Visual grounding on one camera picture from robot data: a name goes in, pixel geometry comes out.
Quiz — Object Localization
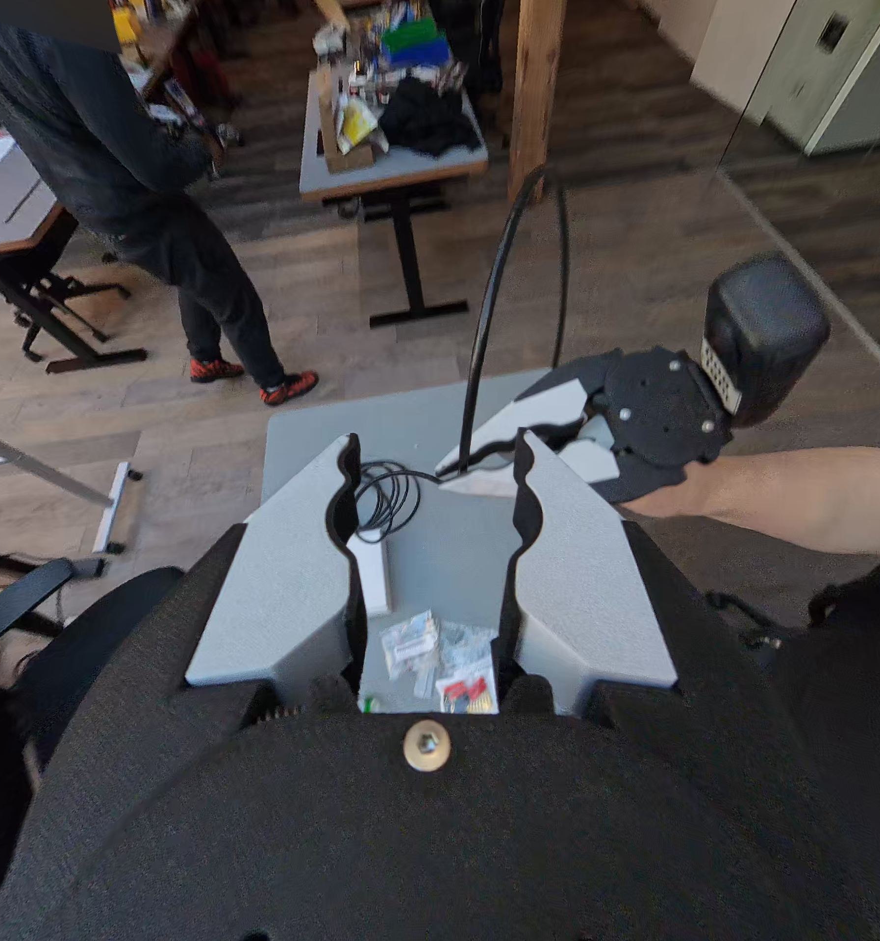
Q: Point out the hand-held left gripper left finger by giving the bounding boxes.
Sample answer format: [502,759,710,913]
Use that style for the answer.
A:
[184,434,367,707]

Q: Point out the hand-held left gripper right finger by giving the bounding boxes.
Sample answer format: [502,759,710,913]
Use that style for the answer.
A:
[499,430,679,716]

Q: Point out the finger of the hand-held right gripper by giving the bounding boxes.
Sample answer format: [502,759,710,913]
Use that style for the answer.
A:
[438,415,622,502]
[436,378,591,476]

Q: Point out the black ethernet cable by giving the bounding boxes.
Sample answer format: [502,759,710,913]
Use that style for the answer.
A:
[352,165,572,546]

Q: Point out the person's right forearm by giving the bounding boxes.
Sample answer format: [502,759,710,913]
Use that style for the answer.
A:
[620,447,880,561]

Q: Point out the grey desk with black legs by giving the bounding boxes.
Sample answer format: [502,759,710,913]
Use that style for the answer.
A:
[299,66,490,329]
[0,143,149,374]

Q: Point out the white cardboard box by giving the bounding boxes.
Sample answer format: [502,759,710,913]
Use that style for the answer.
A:
[346,529,394,617]

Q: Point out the clear bag of white parts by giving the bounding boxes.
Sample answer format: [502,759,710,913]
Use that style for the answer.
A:
[379,610,441,699]

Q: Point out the black mesh office chair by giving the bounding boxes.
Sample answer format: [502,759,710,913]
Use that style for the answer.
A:
[0,557,187,745]

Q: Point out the person's dark trousers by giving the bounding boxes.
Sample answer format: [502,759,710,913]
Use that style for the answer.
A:
[704,559,880,941]

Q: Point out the wooden beam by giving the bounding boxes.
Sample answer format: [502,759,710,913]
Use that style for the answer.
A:
[507,0,568,204]

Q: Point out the black cloth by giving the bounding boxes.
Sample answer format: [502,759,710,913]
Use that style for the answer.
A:
[379,77,482,157]

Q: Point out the open brown cardboard box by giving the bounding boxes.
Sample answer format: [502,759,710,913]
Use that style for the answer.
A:
[315,66,391,175]

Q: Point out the white door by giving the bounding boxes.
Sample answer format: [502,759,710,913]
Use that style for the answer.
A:
[690,0,880,157]

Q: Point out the blue plastic bin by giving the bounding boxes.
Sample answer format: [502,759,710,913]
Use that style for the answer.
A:
[381,37,453,69]

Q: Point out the green plastic bin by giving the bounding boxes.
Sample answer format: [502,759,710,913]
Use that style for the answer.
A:
[381,16,441,49]

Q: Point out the white metal stand frame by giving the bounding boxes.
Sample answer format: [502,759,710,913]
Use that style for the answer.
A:
[0,422,144,556]

